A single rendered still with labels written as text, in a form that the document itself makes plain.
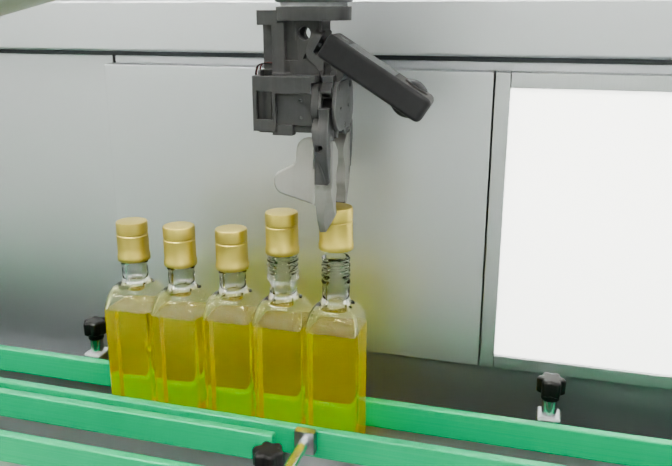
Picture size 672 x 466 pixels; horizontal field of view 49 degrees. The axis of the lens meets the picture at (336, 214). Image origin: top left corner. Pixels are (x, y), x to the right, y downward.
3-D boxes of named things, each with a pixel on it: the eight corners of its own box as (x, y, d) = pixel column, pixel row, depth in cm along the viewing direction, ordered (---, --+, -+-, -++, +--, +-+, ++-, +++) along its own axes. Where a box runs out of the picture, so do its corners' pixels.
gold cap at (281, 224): (303, 248, 78) (303, 208, 76) (293, 258, 74) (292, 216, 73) (272, 245, 79) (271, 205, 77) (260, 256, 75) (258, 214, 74)
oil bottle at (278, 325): (318, 460, 85) (316, 287, 80) (302, 490, 80) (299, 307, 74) (272, 453, 87) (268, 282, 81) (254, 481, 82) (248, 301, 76)
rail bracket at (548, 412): (560, 462, 86) (570, 357, 82) (561, 498, 79) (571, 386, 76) (525, 456, 87) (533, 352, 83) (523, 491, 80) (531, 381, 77)
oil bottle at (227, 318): (271, 452, 87) (267, 282, 81) (253, 480, 82) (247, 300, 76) (227, 445, 88) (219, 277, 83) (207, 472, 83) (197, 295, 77)
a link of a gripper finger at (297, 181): (278, 228, 74) (281, 135, 73) (336, 232, 72) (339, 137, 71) (268, 232, 71) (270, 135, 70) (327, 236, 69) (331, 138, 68)
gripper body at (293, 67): (278, 126, 77) (276, 6, 74) (359, 130, 75) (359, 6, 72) (252, 138, 70) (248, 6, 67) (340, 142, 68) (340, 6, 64)
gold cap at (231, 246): (254, 263, 80) (252, 224, 79) (241, 274, 77) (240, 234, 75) (223, 260, 81) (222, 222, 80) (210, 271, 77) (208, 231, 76)
